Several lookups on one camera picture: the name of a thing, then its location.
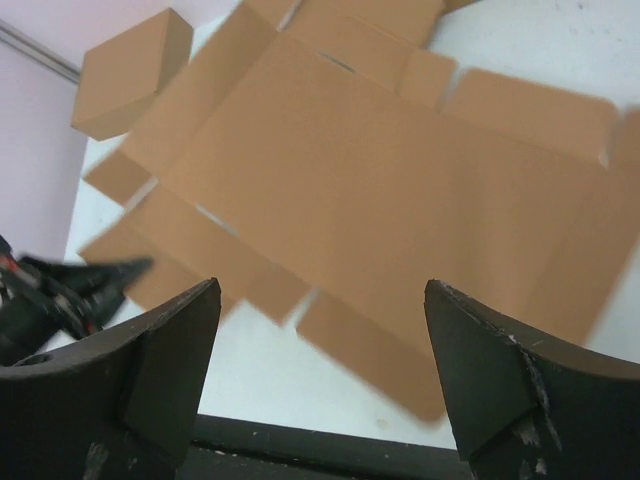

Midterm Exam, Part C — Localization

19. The aluminium corner post left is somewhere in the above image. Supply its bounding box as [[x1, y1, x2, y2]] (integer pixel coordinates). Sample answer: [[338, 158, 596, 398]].
[[0, 20, 80, 84]]

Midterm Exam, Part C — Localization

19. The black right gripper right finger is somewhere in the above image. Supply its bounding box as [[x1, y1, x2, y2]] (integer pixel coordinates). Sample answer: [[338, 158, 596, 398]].
[[424, 280, 639, 479]]

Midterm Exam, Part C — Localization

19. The cardboard box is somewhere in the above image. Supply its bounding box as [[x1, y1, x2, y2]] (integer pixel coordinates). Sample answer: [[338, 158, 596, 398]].
[[71, 8, 193, 140], [81, 1, 639, 421]]

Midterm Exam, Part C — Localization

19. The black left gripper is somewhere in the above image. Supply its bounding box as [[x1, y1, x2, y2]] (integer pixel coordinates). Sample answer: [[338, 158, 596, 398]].
[[1, 239, 153, 365]]

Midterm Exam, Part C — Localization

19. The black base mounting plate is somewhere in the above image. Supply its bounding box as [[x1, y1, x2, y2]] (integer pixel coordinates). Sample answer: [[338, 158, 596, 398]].
[[176, 415, 473, 480]]

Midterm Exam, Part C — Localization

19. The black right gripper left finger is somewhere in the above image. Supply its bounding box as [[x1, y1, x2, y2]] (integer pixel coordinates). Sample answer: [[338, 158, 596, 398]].
[[1, 278, 221, 479]]

